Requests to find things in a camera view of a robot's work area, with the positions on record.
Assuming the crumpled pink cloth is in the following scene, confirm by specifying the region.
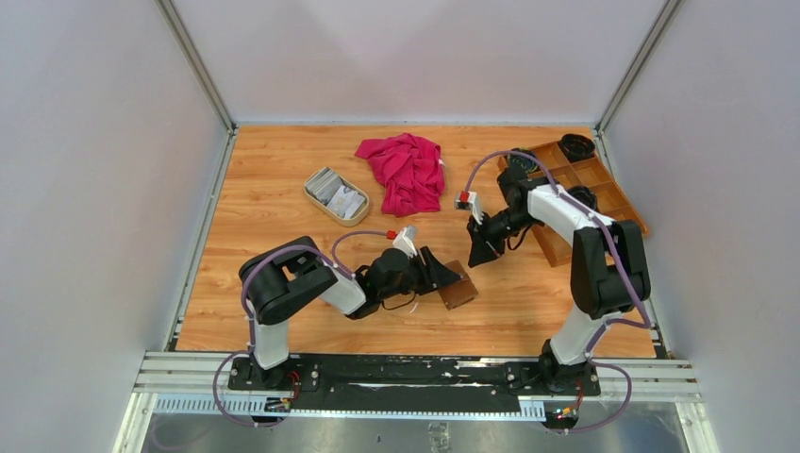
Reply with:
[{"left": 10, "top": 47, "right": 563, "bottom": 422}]
[{"left": 355, "top": 133, "right": 445, "bottom": 217}]

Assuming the stack of credit cards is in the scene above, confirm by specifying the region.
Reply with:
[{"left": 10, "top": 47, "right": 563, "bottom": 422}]
[{"left": 306, "top": 166, "right": 368, "bottom": 220}]

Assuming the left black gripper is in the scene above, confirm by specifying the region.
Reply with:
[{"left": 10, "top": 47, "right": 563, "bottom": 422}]
[{"left": 378, "top": 246, "right": 460, "bottom": 301}]

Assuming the brown leather card holder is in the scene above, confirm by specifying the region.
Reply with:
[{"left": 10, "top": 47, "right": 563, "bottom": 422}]
[{"left": 438, "top": 260, "right": 478, "bottom": 310}]

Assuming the aluminium frame rail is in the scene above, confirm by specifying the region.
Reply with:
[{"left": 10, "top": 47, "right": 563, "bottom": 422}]
[{"left": 134, "top": 352, "right": 702, "bottom": 421}]

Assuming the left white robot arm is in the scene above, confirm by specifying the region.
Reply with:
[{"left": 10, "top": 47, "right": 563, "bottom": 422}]
[{"left": 239, "top": 236, "right": 464, "bottom": 390}]

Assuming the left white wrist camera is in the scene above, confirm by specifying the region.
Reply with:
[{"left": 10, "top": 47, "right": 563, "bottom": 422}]
[{"left": 386, "top": 225, "right": 418, "bottom": 259}]

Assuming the beige card tray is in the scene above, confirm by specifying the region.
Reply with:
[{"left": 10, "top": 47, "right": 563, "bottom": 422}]
[{"left": 303, "top": 165, "right": 371, "bottom": 227}]

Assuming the black coiled cable back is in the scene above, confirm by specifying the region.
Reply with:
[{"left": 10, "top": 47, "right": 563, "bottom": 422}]
[{"left": 558, "top": 132, "right": 597, "bottom": 163}]

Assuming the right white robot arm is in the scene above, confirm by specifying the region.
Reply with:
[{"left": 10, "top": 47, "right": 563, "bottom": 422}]
[{"left": 455, "top": 165, "right": 653, "bottom": 394}]

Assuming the brown wooden compartment tray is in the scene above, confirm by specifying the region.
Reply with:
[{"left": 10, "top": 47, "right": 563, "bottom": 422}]
[{"left": 497, "top": 134, "right": 650, "bottom": 267}]

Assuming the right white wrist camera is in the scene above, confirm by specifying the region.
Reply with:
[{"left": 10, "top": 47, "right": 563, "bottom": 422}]
[{"left": 454, "top": 191, "right": 484, "bottom": 225}]

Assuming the black coiled cable middle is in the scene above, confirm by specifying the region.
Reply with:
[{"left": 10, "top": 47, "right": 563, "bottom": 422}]
[{"left": 570, "top": 184, "right": 599, "bottom": 214}]

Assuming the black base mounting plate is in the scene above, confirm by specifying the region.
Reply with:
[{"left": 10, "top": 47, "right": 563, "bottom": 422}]
[{"left": 226, "top": 354, "right": 600, "bottom": 412}]

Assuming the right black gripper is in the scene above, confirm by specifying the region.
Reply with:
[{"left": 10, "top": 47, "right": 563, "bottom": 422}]
[{"left": 467, "top": 208, "right": 538, "bottom": 268}]

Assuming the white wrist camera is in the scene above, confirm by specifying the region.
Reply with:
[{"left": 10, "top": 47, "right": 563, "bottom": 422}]
[
  {"left": 454, "top": 191, "right": 484, "bottom": 225},
  {"left": 386, "top": 225, "right": 418, "bottom": 259}
]

